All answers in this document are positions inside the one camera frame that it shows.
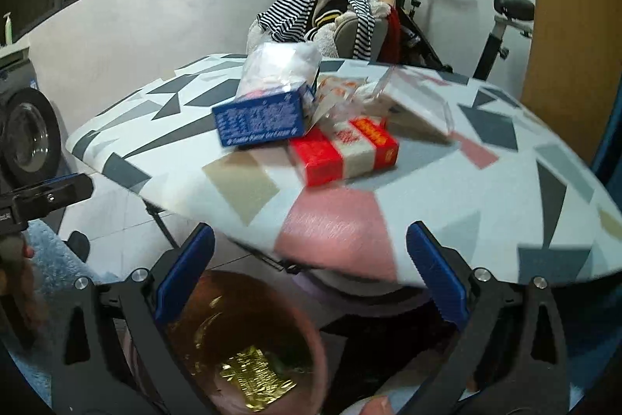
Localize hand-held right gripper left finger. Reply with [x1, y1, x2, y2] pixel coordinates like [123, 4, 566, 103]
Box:
[51, 223, 217, 415]

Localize patterned ironing board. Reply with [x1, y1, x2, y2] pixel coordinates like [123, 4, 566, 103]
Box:
[65, 53, 622, 289]

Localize clear plastic container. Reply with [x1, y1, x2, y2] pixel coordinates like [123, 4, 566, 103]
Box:
[357, 66, 455, 138]

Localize gold foil wrapper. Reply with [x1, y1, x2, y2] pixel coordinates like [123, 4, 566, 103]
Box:
[214, 344, 297, 411]

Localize person's left hand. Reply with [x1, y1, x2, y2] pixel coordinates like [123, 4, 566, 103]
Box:
[0, 234, 36, 271]

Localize red and white box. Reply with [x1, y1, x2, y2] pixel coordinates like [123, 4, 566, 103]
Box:
[289, 116, 400, 187]

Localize orange wooden panel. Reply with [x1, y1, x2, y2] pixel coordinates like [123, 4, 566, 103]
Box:
[520, 0, 622, 163]

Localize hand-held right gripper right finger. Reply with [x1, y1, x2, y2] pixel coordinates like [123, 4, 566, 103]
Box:
[405, 221, 569, 415]

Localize black exercise bike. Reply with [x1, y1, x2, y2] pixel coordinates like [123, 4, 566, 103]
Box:
[369, 0, 535, 80]

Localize black folding table legs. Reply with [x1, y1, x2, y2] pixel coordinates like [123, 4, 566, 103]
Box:
[143, 201, 302, 275]

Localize black round object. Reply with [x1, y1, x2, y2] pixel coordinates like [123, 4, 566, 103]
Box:
[65, 230, 92, 263]

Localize light blue fluffy cloth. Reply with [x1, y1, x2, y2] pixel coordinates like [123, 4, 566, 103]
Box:
[14, 221, 98, 396]

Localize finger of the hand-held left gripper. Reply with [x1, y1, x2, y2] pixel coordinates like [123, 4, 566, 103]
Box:
[14, 174, 94, 222]

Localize clear plastic bag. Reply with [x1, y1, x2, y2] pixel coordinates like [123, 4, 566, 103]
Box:
[236, 42, 322, 100]

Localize brown round bin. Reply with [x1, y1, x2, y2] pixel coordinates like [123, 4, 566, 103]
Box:
[121, 269, 331, 415]

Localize blue cardboard box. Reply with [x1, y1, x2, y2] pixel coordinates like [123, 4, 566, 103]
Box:
[212, 82, 316, 148]

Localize grey washing machine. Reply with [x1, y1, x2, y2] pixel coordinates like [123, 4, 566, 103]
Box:
[0, 50, 64, 187]

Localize red cloth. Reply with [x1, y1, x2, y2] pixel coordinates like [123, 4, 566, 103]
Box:
[381, 7, 404, 63]

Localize orange and white snack packet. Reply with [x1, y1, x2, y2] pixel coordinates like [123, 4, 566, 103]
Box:
[311, 75, 370, 119]

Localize striped shirt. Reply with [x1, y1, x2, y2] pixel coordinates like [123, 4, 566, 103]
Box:
[257, 0, 372, 61]

